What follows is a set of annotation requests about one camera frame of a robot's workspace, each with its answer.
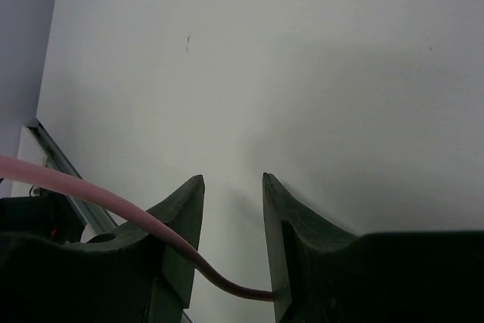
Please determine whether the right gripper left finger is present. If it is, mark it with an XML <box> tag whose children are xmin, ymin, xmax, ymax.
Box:
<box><xmin>1</xmin><ymin>192</ymin><xmax>194</xmax><ymax>322</ymax></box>

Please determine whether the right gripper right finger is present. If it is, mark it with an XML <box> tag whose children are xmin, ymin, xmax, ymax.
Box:
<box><xmin>262</xmin><ymin>173</ymin><xmax>483</xmax><ymax>322</ymax></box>

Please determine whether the pink headphone cable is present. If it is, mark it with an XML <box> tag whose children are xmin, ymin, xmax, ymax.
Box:
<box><xmin>0</xmin><ymin>154</ymin><xmax>275</xmax><ymax>303</ymax></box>

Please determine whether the aluminium rail front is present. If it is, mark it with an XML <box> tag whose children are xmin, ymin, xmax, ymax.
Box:
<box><xmin>25</xmin><ymin>120</ymin><xmax>118</xmax><ymax>235</ymax></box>

